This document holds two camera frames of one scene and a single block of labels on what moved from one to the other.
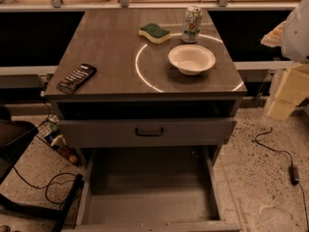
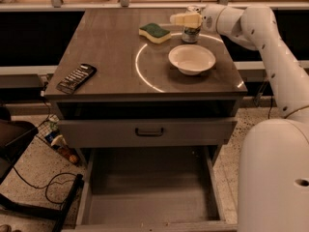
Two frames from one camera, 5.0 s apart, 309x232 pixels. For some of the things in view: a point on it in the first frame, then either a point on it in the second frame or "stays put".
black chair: [14, 137] stays put
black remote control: [75, 79] stays put
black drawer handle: [149, 133] stays put
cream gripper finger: [295, 83] -> [191, 19]
